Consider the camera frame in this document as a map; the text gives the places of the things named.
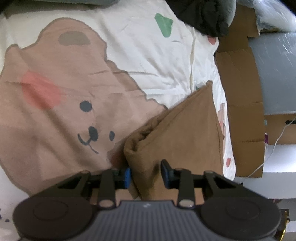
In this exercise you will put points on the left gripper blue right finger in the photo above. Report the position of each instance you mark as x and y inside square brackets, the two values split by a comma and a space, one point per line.
[182, 180]

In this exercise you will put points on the brown printed t-shirt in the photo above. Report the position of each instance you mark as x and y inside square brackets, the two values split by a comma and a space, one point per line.
[188, 136]

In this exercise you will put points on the brown cardboard sheet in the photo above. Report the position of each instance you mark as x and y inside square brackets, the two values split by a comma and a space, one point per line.
[241, 83]

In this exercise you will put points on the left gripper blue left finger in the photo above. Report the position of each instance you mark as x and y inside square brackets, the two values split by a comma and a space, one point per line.
[112, 180]

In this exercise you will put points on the dark grey pillow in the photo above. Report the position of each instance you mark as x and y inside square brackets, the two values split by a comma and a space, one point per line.
[210, 17]

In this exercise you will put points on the blue denim garment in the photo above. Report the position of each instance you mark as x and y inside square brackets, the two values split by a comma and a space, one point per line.
[92, 2]

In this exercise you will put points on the cream bear print bedsheet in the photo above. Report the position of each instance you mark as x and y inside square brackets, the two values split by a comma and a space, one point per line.
[77, 80]

